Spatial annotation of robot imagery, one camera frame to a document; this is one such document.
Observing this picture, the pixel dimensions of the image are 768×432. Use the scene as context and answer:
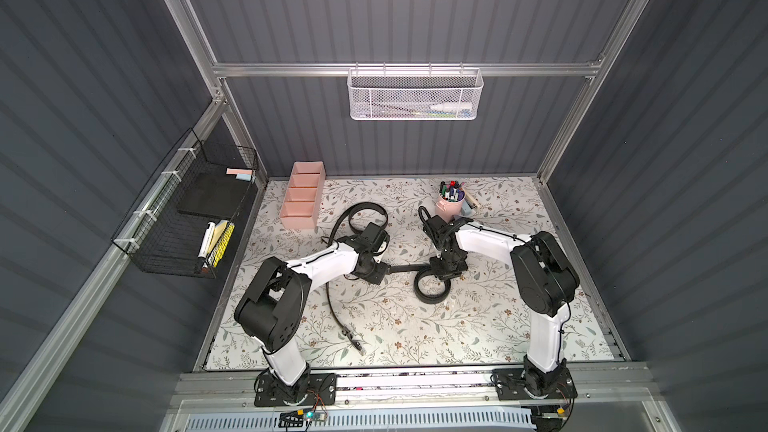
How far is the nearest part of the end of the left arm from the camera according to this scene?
69cm

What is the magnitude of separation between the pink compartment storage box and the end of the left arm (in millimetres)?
331

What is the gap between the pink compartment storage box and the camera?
1069 mm
